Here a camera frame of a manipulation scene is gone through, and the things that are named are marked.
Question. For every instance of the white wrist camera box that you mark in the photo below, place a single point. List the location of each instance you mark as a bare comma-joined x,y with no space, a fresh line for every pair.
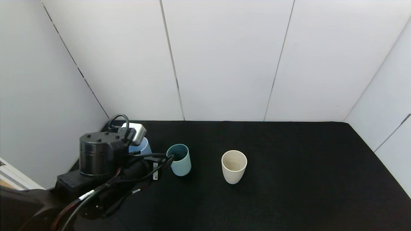
138,133

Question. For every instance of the cream plastic cup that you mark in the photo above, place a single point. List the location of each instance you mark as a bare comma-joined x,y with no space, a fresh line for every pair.
233,176

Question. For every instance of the teal plastic cup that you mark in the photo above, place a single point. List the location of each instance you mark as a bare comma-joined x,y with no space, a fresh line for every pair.
181,166

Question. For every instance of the black table cloth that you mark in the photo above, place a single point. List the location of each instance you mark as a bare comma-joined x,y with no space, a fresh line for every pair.
305,192

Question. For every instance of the light blue plastic cup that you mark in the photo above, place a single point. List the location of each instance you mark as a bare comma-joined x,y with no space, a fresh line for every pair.
144,149

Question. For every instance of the white frame rail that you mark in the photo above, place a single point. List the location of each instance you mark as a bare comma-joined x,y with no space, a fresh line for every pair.
19,179

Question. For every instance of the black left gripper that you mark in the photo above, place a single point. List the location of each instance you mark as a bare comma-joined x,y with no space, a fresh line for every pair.
155,171

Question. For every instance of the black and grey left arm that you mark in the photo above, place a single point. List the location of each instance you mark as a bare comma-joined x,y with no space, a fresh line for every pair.
96,154

